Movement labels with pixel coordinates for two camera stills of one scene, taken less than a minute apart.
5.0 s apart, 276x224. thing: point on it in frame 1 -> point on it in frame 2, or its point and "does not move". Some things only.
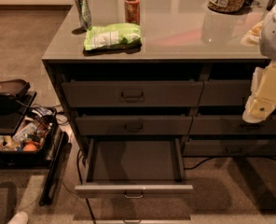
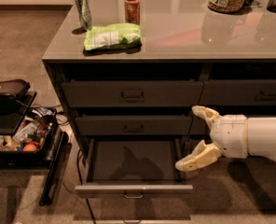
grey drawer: x=135 y=167 does not move
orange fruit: x=31 y=147 does not move
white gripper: x=275 y=35 -> x=232 y=135
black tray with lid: x=9 y=90 does not move
